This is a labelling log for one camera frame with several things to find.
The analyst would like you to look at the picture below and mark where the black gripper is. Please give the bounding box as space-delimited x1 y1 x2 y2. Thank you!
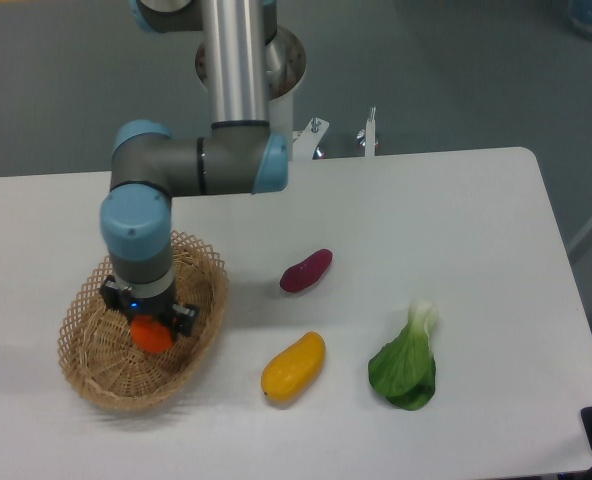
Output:
99 275 199 342

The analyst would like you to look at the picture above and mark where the orange fruit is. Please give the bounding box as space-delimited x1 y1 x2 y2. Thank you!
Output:
130 315 174 354

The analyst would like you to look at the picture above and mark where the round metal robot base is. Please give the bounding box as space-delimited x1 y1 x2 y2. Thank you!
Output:
195 25 306 103

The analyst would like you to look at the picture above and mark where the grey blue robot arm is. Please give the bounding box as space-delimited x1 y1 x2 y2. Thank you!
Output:
100 1 290 340

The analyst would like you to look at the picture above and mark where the woven wicker basket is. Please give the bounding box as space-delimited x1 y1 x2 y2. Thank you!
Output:
57 231 228 411

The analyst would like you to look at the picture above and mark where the purple sweet potato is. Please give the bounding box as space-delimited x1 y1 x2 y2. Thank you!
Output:
279 249 333 293

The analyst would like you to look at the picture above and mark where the yellow mango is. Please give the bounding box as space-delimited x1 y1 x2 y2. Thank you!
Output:
260 331 326 403

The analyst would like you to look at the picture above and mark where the green bok choy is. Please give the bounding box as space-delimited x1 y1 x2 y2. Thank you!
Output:
368 300 439 411

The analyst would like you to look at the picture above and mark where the white metal bracket left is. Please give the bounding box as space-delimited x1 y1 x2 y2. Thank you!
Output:
288 117 330 162

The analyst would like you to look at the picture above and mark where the white metal bracket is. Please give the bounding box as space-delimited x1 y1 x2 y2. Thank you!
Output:
357 106 379 157
288 117 330 162

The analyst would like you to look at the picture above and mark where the white metal bracket right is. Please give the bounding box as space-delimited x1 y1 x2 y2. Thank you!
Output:
357 106 379 157

